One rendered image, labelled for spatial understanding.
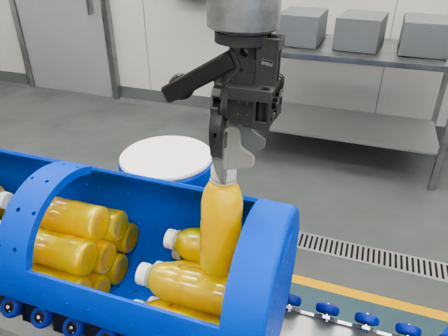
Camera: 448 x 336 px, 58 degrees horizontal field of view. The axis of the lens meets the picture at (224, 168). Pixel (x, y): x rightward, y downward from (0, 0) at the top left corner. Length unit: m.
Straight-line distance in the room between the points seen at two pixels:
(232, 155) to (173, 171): 0.60
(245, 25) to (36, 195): 0.47
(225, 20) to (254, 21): 0.03
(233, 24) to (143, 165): 0.76
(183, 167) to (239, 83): 0.66
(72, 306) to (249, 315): 0.30
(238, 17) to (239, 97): 0.10
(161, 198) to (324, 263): 1.67
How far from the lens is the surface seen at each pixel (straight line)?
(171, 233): 0.80
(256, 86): 0.53
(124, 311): 0.68
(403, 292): 2.40
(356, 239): 2.65
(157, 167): 1.17
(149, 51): 4.43
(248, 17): 0.49
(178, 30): 4.22
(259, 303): 0.59
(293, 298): 0.87
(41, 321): 0.91
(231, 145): 0.55
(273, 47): 0.51
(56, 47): 5.06
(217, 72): 0.53
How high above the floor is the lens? 1.61
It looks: 30 degrees down
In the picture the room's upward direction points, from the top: straight up
